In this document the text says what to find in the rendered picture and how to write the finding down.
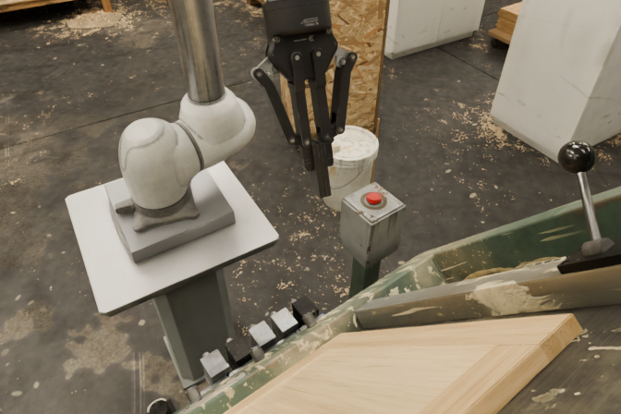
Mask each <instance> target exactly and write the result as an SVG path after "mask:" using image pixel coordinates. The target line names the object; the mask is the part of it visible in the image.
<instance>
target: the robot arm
mask: <svg viewBox="0 0 621 414"><path fill-rule="evenodd" d="M266 2H267V3H263V4H262V12H263V17H264V24H265V29H266V35H267V41H268V43H267V48H266V51H265V56H266V58H265V59H264V60H263V61H262V62H261V63H260V64H259V65H258V66H256V67H253V68H252V69H251V70H250V75H251V76H252V78H253V79H254V80H255V81H256V82H257V83H258V84H259V85H260V86H261V88H262V91H263V94H264V96H265V99H266V101H267V103H268V105H269V107H270V109H271V112H272V114H273V116H274V120H275V122H276V125H277V126H278V128H279V131H280V133H281V136H282V138H283V140H284V141H286V142H287V143H288V144H290V145H298V146H299V151H300V158H301V163H302V166H303V168H304V169H305V170H306V171H307V172H309V171H310V177H311V184H312V190H313V192H314V193H315V194H316V195H317V196H318V197H319V198H320V199H321V198H324V197H329V196H331V195H332V193H331V187H330V179H329V173H328V166H332V165H333V164H334V157H333V149H332V143H333V142H334V140H335V136H337V135H338V134H339V135H341V134H343V133H344V132H345V127H346V119H347V102H348V94H349V85H350V76H351V71H352V69H353V67H354V66H355V63H356V61H357V59H358V56H357V54H356V53H355V52H348V51H346V50H345V49H343V48H341V47H339V46H338V44H337V40H336V38H335V36H334V35H333V32H332V20H331V12H330V5H329V0H266ZM168 5H169V9H170V14H171V18H172V22H173V27H174V32H175V35H176V40H177V49H178V53H179V57H180V62H181V66H182V71H183V75H184V80H185V84H186V89H187V93H186V95H185V96H184V97H183V99H182V101H181V107H180V113H179V120H178V121H176V122H174V123H168V122H167V121H164V120H163V119H159V118H143V119H140V120H137V121H135V122H133V123H131V124H130V125H129V126H128V127H127V128H126V129H125V130H124V131H123V133H122V135H121V138H120V142H119V149H118V157H119V163H120V168H121V172H122V175H123V178H124V180H125V183H126V185H127V187H128V191H129V193H130V195H131V196H130V198H129V199H126V200H124V201H121V202H118V203H116V204H115V208H116V213H117V214H119V213H134V222H133V226H132V227H133V230H134V231H135V232H136V233H140V232H143V231H145V230H147V229H149V228H153V227H157V226H160V225H168V224H172V223H175V222H179V221H183V220H194V219H197V218H198V217H199V216H200V212H199V210H198V208H197V207H196V205H195V202H194V199H193V195H192V190H191V186H190V183H191V179H192V178H194V177H195V176H196V175H197V174H198V173H199V172H200V171H202V170H204V169H207V168H209V167H212V166H214V165H216V164H219V163H221V162H223V161H224V160H225V159H227V158H229V157H230V156H232V155H234V154H235V153H237V152H239V151H240V150H241V149H242V148H244V147H245V146H246V145H247V144H248V142H249V141H250V140H251V138H252V137H253V135H254V133H255V128H256V120H255V116H254V114H253V112H252V111H251V109H250V107H249V106H248V105H247V104H246V103H245V102H244V101H242V100H241V99H239V98H237V97H236V95H235V94H234V93H233V92H232V91H230V90H229V89H228V88H226V87H225V84H224V77H223V70H222V64H221V57H220V51H219V44H218V38H217V31H216V25H215V18H214V10H213V0H168ZM333 57H335V61H334V63H335V65H336V67H335V75H334V85H333V94H332V104H331V114H330V116H329V110H328V102H327V95H326V89H325V86H326V77H325V73H326V71H327V69H328V67H329V66H330V64H331V62H332V60H333ZM272 67H274V68H275V69H276V70H277V71H278V72H279V73H280V74H281V75H282V76H283V77H284V78H285V79H287V86H288V88H289V91H290V97H291V103H292V110H293V116H294V122H295V129H296V133H295V132H294V129H293V128H292V126H291V123H290V121H289V118H288V116H287V113H286V110H285V107H284V106H283V103H282V101H281V98H280V96H279V94H278V91H277V89H276V87H275V85H274V83H273V82H272V78H273V77H274V73H273V71H272ZM306 79H307V80H308V83H309V85H310V95H311V101H312V108H313V114H314V121H315V127H316V134H317V137H318V139H317V138H316V139H311V128H310V121H309V114H308V107H307V101H306V94H305V89H306V85H305V80H306Z"/></svg>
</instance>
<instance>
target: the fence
mask: <svg viewBox="0 0 621 414"><path fill-rule="evenodd" d="M562 261H563V260H560V261H555V262H547V263H543V264H538V265H533V266H530V267H525V268H520V269H516V270H512V271H507V272H502V273H499V274H490V275H485V276H482V277H477V278H472V279H468V280H464V281H459V282H455V283H451V284H446V285H441V286H434V287H429V288H424V289H420V290H416V291H411V292H407V293H402V294H398V295H393V296H389V297H385V298H377V299H372V300H371V301H369V302H368V303H366V304H365V305H363V306H362V307H360V308H359V309H357V310H355V311H354V312H355V314H356V315H357V317H358V319H359V322H360V324H361V325H362V327H363V329H365V328H375V327H385V326H394V325H404V324H413V323H431V322H441V321H451V320H460V319H470V318H480V317H489V316H499V315H508V314H518V313H527V312H537V311H555V310H565V309H575V308H584V307H594V306H603V305H613V304H621V264H616V265H610V266H605V267H600V268H594V269H589V270H584V271H579V272H574V273H568V274H560V272H559V270H558V269H557V267H556V266H557V265H558V264H560V263H561V262H562Z"/></svg>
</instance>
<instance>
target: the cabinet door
mask: <svg viewBox="0 0 621 414"><path fill-rule="evenodd" d="M581 332H582V328H581V327H580V325H579V323H578V321H577V319H576V318H575V316H574V314H572V313H568V314H557V315H546V316H535V317H525V318H514V319H503V320H492V321H481V322H471V323H450V324H439V325H428V326H418V327H407V328H396V329H385V330H374V331H363V332H353V333H342V334H339V335H337V336H336V337H334V338H333V339H331V340H330V341H329V342H327V343H326V344H324V345H323V346H321V347H319V348H318V349H316V350H315V351H313V352H312V353H310V354H309V356H307V357H306V358H304V359H302V360H301V361H299V362H298V363H296V364H295V365H293V366H292V367H290V368H289V369H288V370H286V371H284V372H283V373H281V374H280V375H278V376H277V377H275V378H274V379H272V381H270V382H269V383H267V384H266V385H264V386H263V387H261V388H260V389H258V390H257V391H255V392H254V393H252V394H251V395H249V396H248V397H246V398H245V399H243V400H242V401H240V402H239V403H237V404H236V405H234V406H233V407H232V408H230V409H229V410H228V411H226V412H225V413H223V414H497V413H498V412H499V411H500V410H501V409H502V408H503V407H504V406H505V405H506V404H507V403H508V402H509V401H510V400H511V399H512V398H513V397H514V396H515V395H516V394H517V393H519V392H520V391H521V390H522V389H523V388H524V387H525V386H526V385H527V384H528V383H529V382H530V381H531V380H532V379H533V378H534V377H535V376H536V375H537V374H538V373H539V372H540V371H541V370H542V369H543V368H545V367H546V366H547V365H548V364H549V363H550V362H551V361H552V360H553V359H554V358H555V357H556V356H557V355H558V354H559V353H560V352H561V351H562V350H563V349H564V348H565V347H566V346H567V345H568V344H569V343H570V342H572V341H573V340H574V339H575V338H576V337H577V336H578V335H579V334H580V333H581Z"/></svg>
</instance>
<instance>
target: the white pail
mask: <svg viewBox="0 0 621 414"><path fill-rule="evenodd" d="M379 123H380V118H378V122H377V130H376V137H375V135H373V134H372V133H371V132H370V131H369V130H367V129H365V128H360V127H355V126H346V127H345V132H344V133H343V134H341V135H339V134H338V135H337V136H335V140H334V142H333V143H332V149H333V157H334V164H333V165H332V166H328V173H329V179H330V187H331V193H332V195H331V196H329V197H324V198H323V200H324V202H325V204H326V205H327V206H329V207H330V208H332V209H333V210H336V211H339V212H341V200H342V199H343V198H345V197H346V196H348V195H350V194H352V193H354V192H356V191H358V190H360V189H362V188H364V187H366V186H368V185H370V183H372V181H373V173H374V165H375V159H376V157H377V152H378V147H379V142H378V131H379ZM371 172H372V173H371Z"/></svg>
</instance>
